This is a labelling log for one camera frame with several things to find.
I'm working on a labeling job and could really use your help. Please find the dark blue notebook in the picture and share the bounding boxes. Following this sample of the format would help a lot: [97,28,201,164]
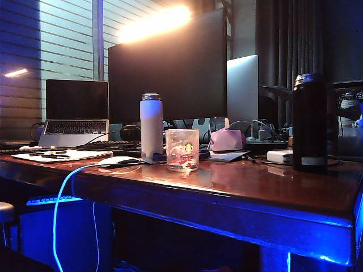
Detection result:
[202,151,252,163]

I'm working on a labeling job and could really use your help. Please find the metal window post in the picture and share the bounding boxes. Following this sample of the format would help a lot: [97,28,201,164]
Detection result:
[92,0,104,82]

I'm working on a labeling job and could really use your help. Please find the pink tissue pouch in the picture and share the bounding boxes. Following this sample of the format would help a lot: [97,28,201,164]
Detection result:
[209,126,247,152]

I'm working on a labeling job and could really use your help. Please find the glowing blue cable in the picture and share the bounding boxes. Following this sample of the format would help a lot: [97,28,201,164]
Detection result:
[52,163,114,272]

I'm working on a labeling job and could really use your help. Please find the silver open laptop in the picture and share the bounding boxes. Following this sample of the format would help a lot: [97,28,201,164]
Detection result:
[38,79,110,148]

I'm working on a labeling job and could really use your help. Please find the white thermos bottle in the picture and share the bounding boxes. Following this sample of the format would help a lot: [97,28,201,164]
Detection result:
[140,92,164,161]

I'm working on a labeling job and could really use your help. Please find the dark pleated curtain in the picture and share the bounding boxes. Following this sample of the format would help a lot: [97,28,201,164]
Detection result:
[256,0,327,128]

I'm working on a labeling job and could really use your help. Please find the white notepad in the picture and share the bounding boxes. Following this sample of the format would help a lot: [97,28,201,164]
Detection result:
[11,148,114,164]

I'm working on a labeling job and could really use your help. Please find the black keyboard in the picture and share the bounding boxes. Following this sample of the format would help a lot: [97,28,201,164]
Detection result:
[69,140,142,158]

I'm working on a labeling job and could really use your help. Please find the printed glass cup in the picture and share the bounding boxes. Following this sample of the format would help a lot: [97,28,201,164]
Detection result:
[165,129,200,172]

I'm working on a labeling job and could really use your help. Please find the large black monitor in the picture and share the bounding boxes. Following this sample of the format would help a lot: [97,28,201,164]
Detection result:
[107,7,229,125]

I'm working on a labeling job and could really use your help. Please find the black headphones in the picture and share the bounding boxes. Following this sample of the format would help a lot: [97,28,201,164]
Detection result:
[119,124,142,142]

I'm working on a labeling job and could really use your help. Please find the thin white hanging cable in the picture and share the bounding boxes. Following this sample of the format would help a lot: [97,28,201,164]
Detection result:
[91,201,102,272]

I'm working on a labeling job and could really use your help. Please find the blue lit keyboard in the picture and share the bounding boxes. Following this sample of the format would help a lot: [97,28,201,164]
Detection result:
[26,194,85,206]

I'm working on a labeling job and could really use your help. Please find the round stool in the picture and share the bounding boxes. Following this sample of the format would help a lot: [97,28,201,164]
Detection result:
[0,201,20,250]

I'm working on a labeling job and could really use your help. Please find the white power adapter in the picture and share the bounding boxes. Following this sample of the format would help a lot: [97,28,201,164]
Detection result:
[267,150,294,165]

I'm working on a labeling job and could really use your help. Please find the silver monitor stand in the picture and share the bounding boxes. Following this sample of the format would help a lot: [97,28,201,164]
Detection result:
[192,118,212,142]

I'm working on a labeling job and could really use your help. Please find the black adapter cable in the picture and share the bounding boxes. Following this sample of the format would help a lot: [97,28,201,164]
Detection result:
[259,154,341,168]

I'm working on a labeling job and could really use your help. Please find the black power strip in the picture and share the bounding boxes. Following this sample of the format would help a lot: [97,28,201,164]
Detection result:
[245,135,289,151]

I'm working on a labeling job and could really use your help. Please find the silver display back panel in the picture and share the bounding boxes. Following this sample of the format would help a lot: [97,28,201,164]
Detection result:
[226,54,259,123]

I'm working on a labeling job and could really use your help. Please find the black thermos bottle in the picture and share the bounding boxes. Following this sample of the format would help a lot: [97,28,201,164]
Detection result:
[292,73,328,173]

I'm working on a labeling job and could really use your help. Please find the white computer mouse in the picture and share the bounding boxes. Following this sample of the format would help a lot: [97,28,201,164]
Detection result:
[98,155,145,168]

